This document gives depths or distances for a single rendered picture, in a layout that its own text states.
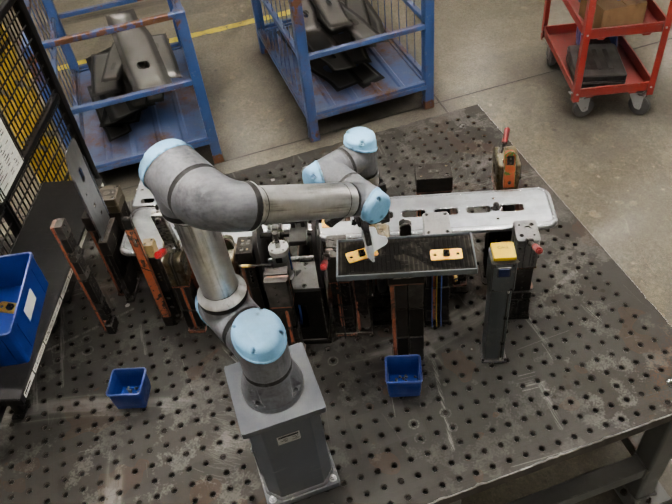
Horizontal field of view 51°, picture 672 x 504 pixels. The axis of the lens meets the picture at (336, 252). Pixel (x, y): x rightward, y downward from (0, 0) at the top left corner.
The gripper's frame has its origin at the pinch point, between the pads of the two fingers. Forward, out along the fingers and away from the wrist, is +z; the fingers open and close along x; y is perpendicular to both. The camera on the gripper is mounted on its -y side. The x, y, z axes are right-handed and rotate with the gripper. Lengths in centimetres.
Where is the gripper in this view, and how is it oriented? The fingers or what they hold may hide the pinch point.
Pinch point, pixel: (361, 244)
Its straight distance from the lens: 186.8
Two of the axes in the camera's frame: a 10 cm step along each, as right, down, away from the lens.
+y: 9.5, -2.8, 1.5
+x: -3.0, -6.6, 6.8
